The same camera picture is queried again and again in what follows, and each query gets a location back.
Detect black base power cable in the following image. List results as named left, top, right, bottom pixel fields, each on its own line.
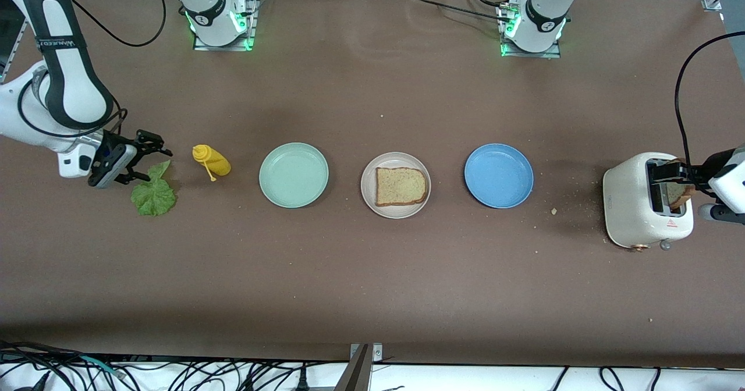
left=399, top=0, right=516, bottom=25

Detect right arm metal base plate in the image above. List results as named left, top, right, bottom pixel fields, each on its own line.
left=192, top=0, right=260, bottom=52

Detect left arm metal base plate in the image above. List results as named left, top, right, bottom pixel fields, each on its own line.
left=498, top=1, right=563, bottom=59

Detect teal floor cable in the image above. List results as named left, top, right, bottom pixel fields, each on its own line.
left=79, top=354, right=126, bottom=378

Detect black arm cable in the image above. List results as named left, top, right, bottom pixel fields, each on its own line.
left=17, top=0, right=168, bottom=141
left=674, top=30, right=745, bottom=170

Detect yellow mustard squeeze bottle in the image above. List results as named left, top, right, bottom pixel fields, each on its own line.
left=192, top=144, right=232, bottom=182

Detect dark grey metal beam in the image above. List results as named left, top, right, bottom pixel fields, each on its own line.
left=334, top=344, right=373, bottom=391

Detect beige plate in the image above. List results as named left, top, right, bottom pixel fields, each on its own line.
left=360, top=151, right=432, bottom=219

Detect dark crust bread slice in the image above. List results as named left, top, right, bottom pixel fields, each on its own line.
left=664, top=158, right=697, bottom=209

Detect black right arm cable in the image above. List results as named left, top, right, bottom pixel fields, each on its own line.
left=17, top=0, right=168, bottom=141

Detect blue plate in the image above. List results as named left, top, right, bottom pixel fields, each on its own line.
left=464, top=143, right=534, bottom=209

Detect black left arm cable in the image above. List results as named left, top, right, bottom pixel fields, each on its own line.
left=674, top=30, right=745, bottom=170

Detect white toaster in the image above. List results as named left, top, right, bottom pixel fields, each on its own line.
left=602, top=151, right=695, bottom=252

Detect green lettuce leaf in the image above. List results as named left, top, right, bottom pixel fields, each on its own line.
left=130, top=159, right=178, bottom=218

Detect light brown bread slice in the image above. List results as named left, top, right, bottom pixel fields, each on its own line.
left=375, top=167, right=430, bottom=208

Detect silver metal bracket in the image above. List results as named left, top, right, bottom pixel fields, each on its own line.
left=349, top=343, right=385, bottom=364

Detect mint green plate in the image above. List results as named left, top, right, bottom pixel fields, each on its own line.
left=258, top=142, right=330, bottom=209

